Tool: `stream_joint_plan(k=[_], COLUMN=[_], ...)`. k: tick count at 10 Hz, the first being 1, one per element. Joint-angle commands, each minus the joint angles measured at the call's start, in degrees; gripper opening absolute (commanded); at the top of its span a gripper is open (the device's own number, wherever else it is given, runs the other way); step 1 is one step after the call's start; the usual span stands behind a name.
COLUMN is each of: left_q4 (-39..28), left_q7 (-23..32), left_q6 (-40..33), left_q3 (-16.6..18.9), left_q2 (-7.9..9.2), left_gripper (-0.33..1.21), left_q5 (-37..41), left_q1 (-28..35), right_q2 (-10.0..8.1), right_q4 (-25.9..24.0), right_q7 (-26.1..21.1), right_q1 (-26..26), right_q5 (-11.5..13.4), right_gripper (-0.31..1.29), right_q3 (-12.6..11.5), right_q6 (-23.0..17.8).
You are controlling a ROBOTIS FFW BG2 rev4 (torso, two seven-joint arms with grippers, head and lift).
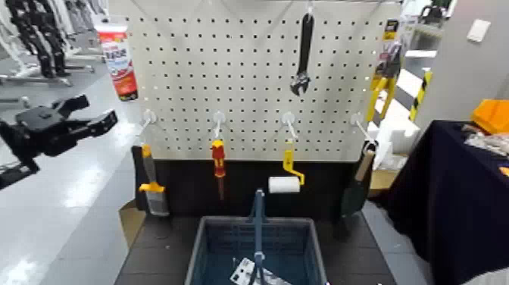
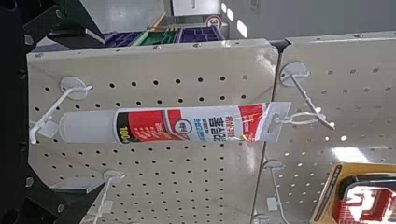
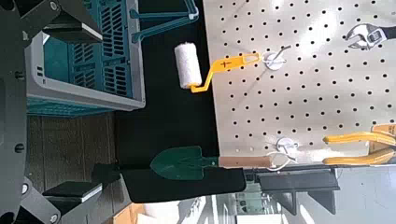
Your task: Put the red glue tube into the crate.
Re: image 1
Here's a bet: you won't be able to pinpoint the black clothed table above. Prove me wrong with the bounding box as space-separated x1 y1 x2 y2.
387 119 509 285

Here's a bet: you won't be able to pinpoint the white wall plate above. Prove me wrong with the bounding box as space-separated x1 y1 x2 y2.
467 19 492 42

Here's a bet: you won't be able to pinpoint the green trowel wooden handle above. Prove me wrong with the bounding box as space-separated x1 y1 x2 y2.
339 142 377 218

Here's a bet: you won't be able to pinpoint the yellow black striped post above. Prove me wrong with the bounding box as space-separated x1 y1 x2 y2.
409 70 433 122

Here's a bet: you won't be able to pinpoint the yellow pliers in package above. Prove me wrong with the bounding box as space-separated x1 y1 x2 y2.
365 17 402 122

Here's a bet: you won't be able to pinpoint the white foam blocks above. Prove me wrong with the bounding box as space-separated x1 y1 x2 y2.
367 99 422 170

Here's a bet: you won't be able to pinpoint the black humanoid robot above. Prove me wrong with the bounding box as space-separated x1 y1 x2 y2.
5 0 70 79

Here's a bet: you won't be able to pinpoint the black kettle shaped object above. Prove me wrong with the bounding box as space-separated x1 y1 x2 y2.
419 4 447 25

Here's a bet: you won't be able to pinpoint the blue grey folding crate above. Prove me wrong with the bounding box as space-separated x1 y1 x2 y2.
183 189 329 285

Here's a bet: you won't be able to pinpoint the red yellow screwdriver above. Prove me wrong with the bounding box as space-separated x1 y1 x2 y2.
211 139 226 201

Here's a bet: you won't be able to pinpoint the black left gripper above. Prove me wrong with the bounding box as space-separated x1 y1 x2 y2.
15 94 119 160

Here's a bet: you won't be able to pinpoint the black backing panel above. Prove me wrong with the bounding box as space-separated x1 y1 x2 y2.
131 145 375 222

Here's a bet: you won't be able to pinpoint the clear plastic bags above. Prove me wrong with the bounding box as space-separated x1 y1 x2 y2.
463 125 509 157

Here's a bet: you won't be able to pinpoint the white red glue tube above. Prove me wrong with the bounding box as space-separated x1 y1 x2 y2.
94 21 139 102

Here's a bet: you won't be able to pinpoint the yellow handled paint roller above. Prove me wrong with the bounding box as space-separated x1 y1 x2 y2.
268 141 306 194

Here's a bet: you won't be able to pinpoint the brown cardboard box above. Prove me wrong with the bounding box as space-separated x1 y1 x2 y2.
370 168 401 191
118 199 147 248

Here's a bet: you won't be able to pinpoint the beige pegboard panel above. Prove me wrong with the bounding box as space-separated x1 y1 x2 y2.
107 0 402 162

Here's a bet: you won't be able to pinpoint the white metal stand base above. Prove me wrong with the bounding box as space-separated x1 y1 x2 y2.
0 59 96 89

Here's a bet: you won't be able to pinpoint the orange plastic bin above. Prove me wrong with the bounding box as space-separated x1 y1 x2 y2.
470 99 509 136

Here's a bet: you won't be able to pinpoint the black adjustable wrench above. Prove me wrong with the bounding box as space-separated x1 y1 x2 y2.
289 12 315 96

